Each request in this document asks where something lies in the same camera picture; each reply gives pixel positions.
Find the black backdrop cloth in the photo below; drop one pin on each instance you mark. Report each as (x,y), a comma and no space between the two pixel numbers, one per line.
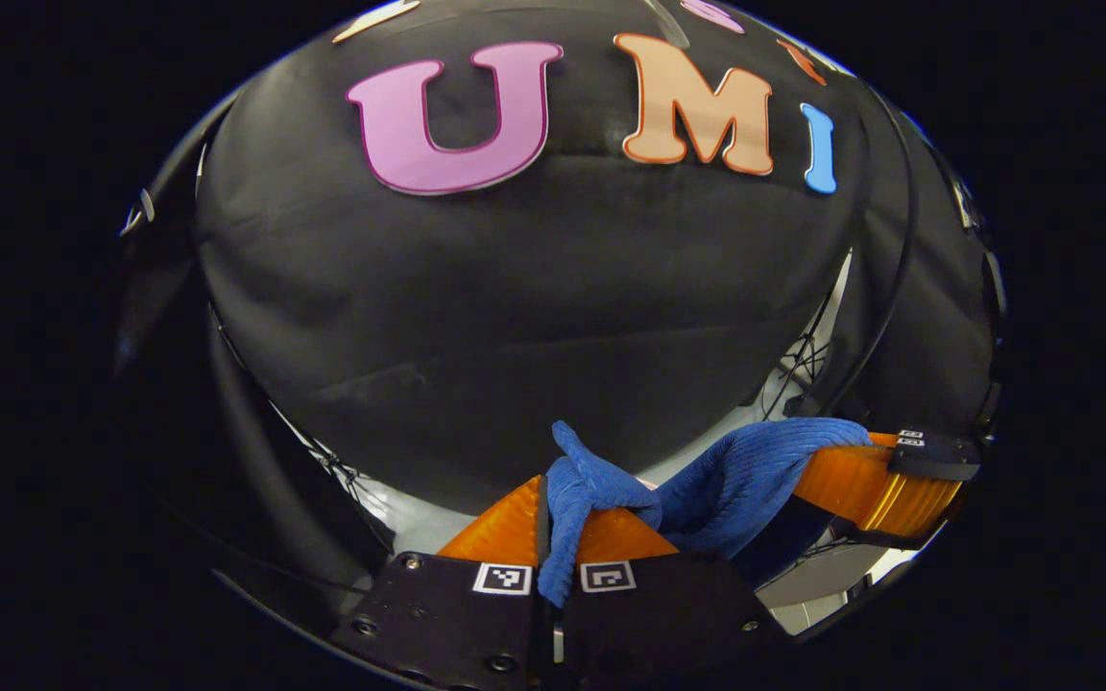
(515,307)

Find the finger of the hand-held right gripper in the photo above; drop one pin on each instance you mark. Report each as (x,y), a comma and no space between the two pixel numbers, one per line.
(889,494)
(942,443)

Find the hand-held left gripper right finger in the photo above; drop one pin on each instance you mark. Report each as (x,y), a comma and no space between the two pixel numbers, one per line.
(659,624)

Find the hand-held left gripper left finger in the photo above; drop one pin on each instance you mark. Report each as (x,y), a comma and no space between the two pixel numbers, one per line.
(447,614)

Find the blue shirt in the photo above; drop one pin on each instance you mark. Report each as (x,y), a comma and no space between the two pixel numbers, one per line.
(735,470)

